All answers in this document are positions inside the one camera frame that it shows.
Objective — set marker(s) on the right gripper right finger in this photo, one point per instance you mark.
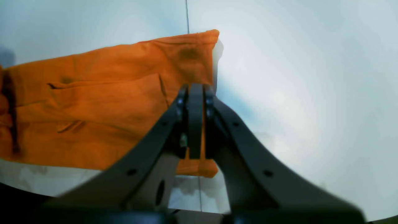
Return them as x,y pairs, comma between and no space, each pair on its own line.
260,188

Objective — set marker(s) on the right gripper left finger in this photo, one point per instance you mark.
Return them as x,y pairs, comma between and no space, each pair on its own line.
137,188

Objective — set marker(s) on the orange t-shirt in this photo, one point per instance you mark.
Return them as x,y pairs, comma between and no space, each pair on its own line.
87,110

